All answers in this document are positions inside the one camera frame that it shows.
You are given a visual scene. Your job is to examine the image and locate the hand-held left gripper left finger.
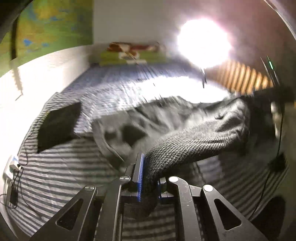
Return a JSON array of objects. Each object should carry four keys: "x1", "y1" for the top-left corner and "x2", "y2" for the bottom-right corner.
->
[{"x1": 30, "y1": 152, "x2": 145, "y2": 241}]

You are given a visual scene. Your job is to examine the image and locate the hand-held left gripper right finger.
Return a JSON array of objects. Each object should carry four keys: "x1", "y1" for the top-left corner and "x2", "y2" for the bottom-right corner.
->
[{"x1": 158, "y1": 176, "x2": 269, "y2": 241}]

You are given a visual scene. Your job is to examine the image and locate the dark grey knit pants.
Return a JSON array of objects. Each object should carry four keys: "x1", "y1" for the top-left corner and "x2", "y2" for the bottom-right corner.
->
[{"x1": 91, "y1": 94, "x2": 252, "y2": 218}]

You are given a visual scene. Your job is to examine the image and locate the striped bed sheet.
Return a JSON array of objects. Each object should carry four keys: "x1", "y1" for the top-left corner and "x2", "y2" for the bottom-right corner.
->
[{"x1": 7, "y1": 62, "x2": 292, "y2": 241}]

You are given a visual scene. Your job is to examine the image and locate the bright lamp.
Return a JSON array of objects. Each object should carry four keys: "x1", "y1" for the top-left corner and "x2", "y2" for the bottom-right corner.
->
[{"x1": 177, "y1": 19, "x2": 233, "y2": 69}]

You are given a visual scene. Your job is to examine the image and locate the black flat cloth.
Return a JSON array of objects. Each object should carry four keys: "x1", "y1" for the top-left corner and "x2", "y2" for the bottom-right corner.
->
[{"x1": 37, "y1": 102, "x2": 82, "y2": 154}]

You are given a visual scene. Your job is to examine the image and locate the white power strip with plugs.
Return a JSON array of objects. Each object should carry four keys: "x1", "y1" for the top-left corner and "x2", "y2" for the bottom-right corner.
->
[{"x1": 0, "y1": 139, "x2": 29, "y2": 209}]

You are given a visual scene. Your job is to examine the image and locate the green pillow with brown print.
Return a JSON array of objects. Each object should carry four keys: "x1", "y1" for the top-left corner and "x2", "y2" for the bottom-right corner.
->
[{"x1": 99, "y1": 42, "x2": 167, "y2": 67}]

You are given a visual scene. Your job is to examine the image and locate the small black device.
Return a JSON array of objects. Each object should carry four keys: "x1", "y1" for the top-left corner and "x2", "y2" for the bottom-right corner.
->
[{"x1": 6, "y1": 183, "x2": 18, "y2": 206}]

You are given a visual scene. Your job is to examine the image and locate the white charger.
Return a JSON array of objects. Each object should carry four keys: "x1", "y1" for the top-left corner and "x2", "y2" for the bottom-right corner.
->
[{"x1": 3, "y1": 156, "x2": 22, "y2": 180}]

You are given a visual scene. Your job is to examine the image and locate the wooden slatted bed frame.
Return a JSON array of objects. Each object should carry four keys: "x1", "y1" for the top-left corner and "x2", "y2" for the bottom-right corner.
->
[{"x1": 208, "y1": 59, "x2": 276, "y2": 95}]

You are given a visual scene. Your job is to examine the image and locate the black cable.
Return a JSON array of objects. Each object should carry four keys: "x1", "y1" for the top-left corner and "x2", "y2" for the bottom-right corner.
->
[{"x1": 252, "y1": 102, "x2": 287, "y2": 217}]

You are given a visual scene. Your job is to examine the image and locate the green yellow wall poster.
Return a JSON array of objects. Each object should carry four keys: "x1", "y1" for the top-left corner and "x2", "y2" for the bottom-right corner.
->
[{"x1": 0, "y1": 0, "x2": 94, "y2": 78}]

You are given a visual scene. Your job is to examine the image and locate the black and white hanging strap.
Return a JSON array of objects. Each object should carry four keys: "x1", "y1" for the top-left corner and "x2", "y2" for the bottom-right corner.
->
[{"x1": 10, "y1": 14, "x2": 24, "y2": 102}]

